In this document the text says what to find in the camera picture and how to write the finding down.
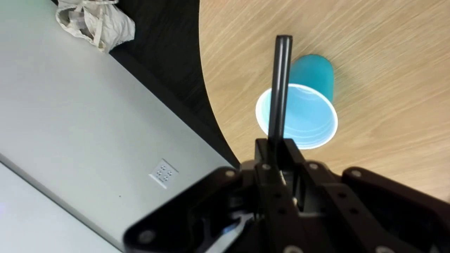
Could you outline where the white wall outlet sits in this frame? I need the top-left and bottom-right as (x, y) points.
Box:
(148, 157), (180, 189)

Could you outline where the white crumpled bag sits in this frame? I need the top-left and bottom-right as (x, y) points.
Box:
(55, 0), (138, 53)

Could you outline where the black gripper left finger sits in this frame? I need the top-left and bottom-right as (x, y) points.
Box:
(124, 137), (307, 253)

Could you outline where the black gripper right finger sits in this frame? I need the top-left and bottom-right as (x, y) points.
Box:
(280, 137), (450, 253)

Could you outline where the black pen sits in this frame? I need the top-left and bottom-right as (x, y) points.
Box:
(268, 33), (294, 142)

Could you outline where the blue plastic cup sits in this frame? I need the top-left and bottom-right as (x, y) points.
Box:
(254, 53), (341, 151)

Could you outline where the whiteboard tray rail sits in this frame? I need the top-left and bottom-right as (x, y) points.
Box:
(0, 151), (126, 251)

